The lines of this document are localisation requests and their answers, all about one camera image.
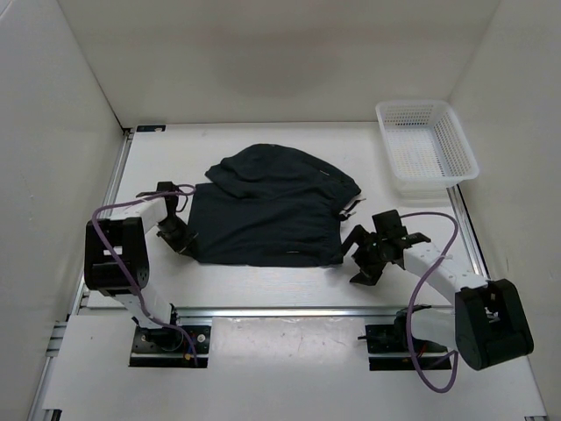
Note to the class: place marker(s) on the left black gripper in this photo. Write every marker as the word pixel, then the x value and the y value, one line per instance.
pixel 181 245

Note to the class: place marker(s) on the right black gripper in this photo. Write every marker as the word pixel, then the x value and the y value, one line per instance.
pixel 369 273

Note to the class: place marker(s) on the dark navy shorts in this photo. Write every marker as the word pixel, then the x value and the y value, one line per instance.
pixel 270 206

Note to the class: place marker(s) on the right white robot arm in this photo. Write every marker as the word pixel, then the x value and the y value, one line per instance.
pixel 487 325

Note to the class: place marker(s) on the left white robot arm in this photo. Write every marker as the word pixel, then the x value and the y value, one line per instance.
pixel 116 261

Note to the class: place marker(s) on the small blue label sticker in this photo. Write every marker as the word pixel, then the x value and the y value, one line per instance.
pixel 151 128

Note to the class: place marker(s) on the white plastic perforated basket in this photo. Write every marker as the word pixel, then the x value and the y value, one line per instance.
pixel 427 149

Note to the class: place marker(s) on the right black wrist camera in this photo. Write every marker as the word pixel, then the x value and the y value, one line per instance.
pixel 388 225

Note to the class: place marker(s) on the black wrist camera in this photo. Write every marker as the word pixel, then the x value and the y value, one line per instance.
pixel 388 225
pixel 166 187

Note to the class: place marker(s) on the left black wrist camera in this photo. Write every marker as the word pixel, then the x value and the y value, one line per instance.
pixel 166 187

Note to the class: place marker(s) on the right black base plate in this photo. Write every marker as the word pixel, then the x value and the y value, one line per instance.
pixel 387 352

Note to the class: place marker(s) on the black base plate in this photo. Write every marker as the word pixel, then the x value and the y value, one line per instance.
pixel 387 352
pixel 166 348

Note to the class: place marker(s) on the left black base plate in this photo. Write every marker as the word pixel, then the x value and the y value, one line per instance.
pixel 166 348

